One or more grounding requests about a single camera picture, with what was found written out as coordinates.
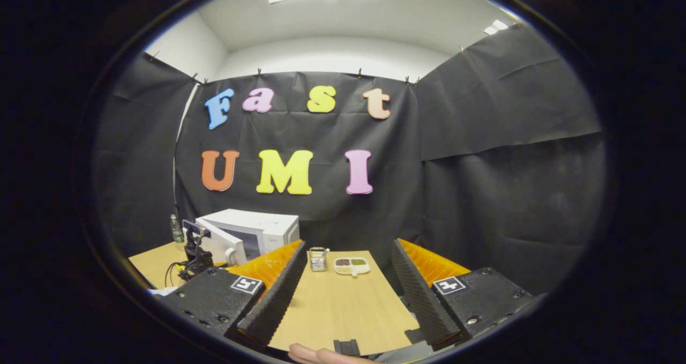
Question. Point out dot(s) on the black backdrop cloth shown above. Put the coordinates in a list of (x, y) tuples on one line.
[(482, 165)]

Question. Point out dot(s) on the small ceiling light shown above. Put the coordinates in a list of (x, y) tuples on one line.
[(496, 27)]

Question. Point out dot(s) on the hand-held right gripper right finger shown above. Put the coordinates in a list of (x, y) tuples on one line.
[(423, 299)]

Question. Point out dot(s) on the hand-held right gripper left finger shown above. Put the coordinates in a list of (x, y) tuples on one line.
[(273, 299)]

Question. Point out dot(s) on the white microwave oven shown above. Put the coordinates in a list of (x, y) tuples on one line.
[(268, 227)]

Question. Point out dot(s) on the divided white seasoning dish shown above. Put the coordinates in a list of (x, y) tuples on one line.
[(351, 266)]

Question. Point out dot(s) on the clear plastic water bottle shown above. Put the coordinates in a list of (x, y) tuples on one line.
[(176, 231)]

